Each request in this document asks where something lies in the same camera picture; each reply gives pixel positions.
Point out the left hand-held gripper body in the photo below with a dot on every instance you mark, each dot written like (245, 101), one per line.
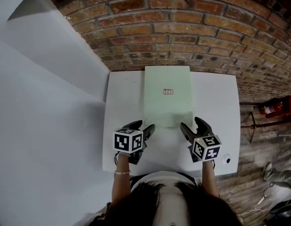
(122, 142)

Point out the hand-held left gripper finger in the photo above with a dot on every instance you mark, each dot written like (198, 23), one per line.
(150, 131)
(133, 125)

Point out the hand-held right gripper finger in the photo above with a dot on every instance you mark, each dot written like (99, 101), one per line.
(188, 134)
(205, 128)

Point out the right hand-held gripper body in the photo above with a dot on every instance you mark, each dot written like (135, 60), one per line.
(206, 147)

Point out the pale green sheet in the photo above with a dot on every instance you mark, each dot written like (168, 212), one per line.
(166, 79)

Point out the person's right forearm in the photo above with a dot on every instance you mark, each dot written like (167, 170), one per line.
(209, 178)

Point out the person's left forearm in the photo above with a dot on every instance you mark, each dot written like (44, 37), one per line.
(122, 185)

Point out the white table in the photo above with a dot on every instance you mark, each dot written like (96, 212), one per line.
(122, 102)

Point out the wooden coat rack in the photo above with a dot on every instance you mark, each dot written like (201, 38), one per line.
(253, 126)

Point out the person's white shirt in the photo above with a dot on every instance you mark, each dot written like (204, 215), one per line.
(169, 196)

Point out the red fire extinguisher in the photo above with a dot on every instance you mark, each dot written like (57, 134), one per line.
(272, 108)

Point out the white power adapter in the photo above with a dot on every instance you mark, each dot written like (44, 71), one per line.
(261, 200)

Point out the black metal stand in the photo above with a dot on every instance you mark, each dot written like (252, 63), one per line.
(282, 211)

